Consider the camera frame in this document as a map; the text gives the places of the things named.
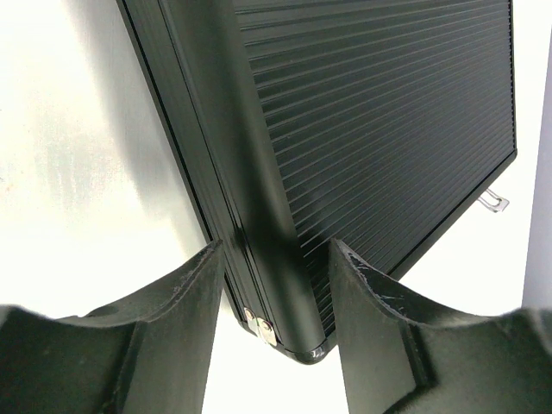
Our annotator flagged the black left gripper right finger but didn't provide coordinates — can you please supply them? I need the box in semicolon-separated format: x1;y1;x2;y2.
329;240;551;413

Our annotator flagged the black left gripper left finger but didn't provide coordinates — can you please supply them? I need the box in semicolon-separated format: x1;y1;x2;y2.
1;241;223;413

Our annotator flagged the black poker chip case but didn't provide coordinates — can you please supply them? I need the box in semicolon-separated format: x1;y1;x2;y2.
118;1;518;365

